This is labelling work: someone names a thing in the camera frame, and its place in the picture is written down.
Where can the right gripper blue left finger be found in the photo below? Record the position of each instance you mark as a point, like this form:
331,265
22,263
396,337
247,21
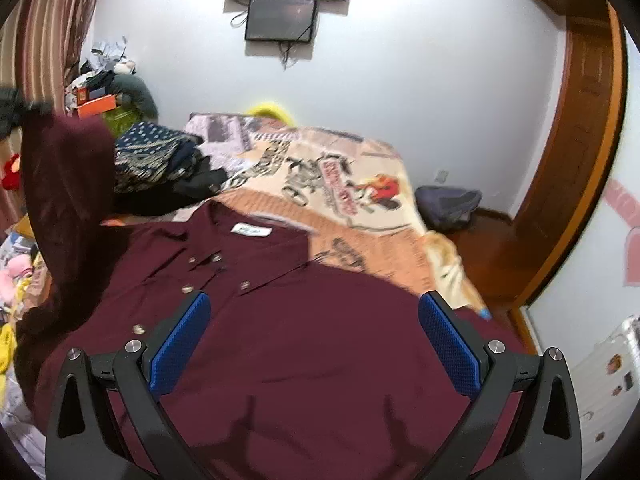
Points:
172,342

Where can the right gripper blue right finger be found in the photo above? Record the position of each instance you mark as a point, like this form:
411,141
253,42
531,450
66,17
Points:
458,346

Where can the maroon button-up shirt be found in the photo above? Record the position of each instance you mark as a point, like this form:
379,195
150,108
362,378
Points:
304,372

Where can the dark bag on floor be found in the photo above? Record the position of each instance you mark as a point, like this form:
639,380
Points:
443,208

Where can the black folded garment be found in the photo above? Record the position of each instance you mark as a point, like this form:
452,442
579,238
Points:
168,196

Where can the printed bed blanket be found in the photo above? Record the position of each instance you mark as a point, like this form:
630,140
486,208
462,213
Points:
350,194

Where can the navy patterned folded garment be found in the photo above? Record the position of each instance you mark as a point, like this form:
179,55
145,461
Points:
147,155

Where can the red plush toy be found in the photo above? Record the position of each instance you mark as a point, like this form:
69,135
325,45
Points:
11,173

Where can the green patterned cloth cabinet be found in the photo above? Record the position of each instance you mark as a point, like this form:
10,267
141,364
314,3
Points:
121,119

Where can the orange box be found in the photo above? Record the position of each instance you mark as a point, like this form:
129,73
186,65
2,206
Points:
97,106

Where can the yellow round object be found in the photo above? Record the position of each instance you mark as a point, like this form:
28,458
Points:
271,110

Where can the striped pink curtain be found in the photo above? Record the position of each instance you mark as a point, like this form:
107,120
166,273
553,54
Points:
41,42

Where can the wall power socket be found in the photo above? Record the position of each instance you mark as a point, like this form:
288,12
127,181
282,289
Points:
441,176

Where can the small wall monitor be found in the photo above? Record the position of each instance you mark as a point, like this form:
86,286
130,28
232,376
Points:
281,21

